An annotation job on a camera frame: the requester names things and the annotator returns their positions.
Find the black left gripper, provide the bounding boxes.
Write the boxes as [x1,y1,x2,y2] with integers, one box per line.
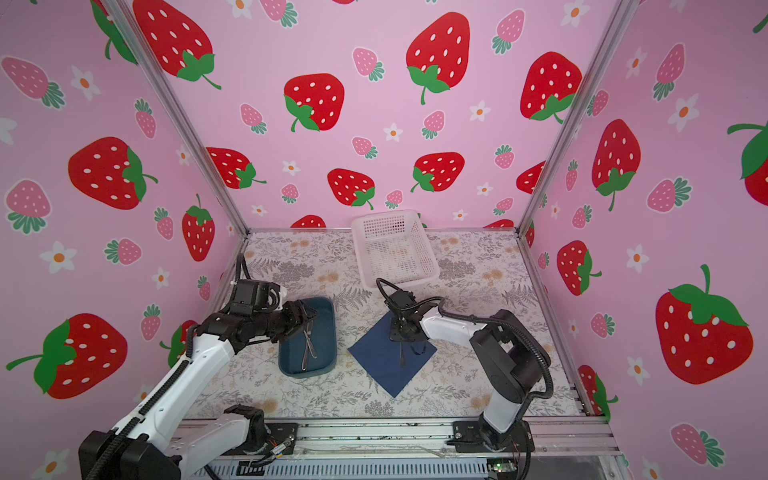
[255,299,320,342]

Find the dark blue paper napkin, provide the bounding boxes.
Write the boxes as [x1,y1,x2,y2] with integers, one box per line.
[348,313,437,398]

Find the silver metal fork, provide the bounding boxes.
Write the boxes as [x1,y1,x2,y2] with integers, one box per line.
[301,321,317,372]

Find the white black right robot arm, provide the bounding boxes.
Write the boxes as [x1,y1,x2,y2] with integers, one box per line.
[383,288,554,454]

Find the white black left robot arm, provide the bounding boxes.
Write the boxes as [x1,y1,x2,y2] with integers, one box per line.
[78,301,316,479]

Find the white perforated plastic basket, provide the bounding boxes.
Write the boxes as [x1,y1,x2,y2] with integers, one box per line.
[351,210,440,291]

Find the dark teal plastic tray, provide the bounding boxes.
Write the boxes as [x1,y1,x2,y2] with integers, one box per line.
[278,297,338,379]

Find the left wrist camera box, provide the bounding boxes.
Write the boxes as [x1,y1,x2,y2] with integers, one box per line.
[229,279,282,316]

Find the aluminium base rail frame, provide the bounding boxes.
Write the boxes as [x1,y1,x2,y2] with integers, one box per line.
[149,416,631,480]

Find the aluminium corner post left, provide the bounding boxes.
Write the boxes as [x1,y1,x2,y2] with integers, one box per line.
[104,0,249,238]

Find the aluminium corner post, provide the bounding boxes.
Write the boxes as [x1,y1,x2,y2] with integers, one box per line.
[104,0,249,238]
[517,0,639,239]

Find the aluminium corner post right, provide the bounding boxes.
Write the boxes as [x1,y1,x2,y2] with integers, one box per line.
[517,0,639,239]

